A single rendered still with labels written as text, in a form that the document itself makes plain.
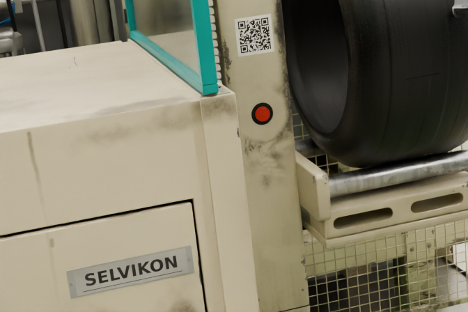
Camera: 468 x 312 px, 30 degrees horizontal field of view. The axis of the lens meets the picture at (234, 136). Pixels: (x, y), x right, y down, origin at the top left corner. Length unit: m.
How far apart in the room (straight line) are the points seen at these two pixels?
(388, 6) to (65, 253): 0.83
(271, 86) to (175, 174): 0.75
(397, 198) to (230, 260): 0.78
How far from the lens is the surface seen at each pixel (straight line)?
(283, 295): 1.90
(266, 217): 1.82
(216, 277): 1.09
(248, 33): 1.72
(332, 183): 1.77
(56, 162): 1.00
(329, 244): 1.78
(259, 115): 1.75
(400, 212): 1.82
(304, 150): 2.03
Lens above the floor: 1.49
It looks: 15 degrees down
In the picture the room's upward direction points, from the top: 6 degrees counter-clockwise
